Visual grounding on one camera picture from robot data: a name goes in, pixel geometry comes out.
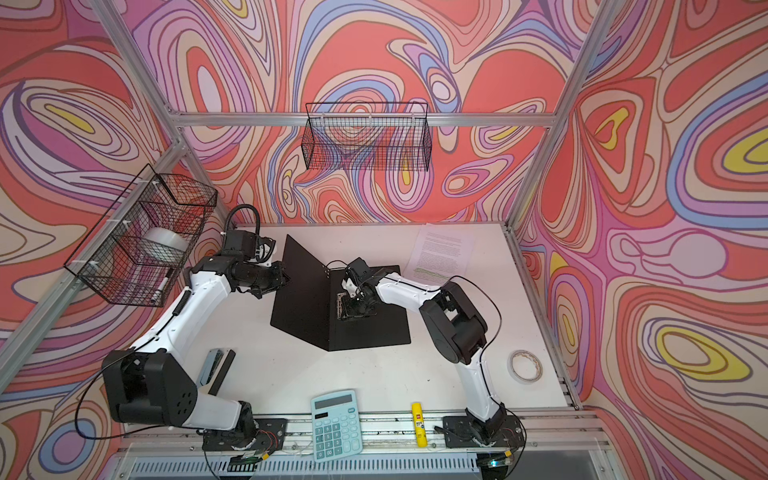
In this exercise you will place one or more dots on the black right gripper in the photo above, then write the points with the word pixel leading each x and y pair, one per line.
pixel 349 311

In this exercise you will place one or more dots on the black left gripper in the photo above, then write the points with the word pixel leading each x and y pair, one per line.
pixel 279 278

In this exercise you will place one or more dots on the black file folder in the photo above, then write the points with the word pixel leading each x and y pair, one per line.
pixel 311 307

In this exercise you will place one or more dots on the printed paper sheet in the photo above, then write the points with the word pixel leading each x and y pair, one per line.
pixel 439 253

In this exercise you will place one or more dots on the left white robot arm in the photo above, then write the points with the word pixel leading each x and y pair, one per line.
pixel 147 383

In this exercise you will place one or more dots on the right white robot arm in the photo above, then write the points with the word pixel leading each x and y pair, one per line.
pixel 456 328

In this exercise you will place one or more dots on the black marker in basket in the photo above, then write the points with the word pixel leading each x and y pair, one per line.
pixel 160 294

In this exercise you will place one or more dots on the grey stapler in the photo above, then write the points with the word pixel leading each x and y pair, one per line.
pixel 214 370

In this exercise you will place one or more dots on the teal calculator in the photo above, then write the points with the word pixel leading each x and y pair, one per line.
pixel 336 426

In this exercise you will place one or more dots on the yellow glue stick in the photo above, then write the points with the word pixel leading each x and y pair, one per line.
pixel 419 425

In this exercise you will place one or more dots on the clear tape roll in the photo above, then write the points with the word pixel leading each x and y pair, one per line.
pixel 525 367

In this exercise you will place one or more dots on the left black wire basket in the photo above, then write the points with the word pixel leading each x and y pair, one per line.
pixel 116 262

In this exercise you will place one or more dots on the black wire basket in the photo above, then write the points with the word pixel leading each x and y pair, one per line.
pixel 367 136
pixel 116 262

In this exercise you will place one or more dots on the back black wire basket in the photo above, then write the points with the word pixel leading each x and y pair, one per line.
pixel 367 136

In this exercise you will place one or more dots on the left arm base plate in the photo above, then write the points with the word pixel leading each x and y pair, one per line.
pixel 265 435

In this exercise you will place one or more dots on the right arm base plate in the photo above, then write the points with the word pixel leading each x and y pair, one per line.
pixel 463 431

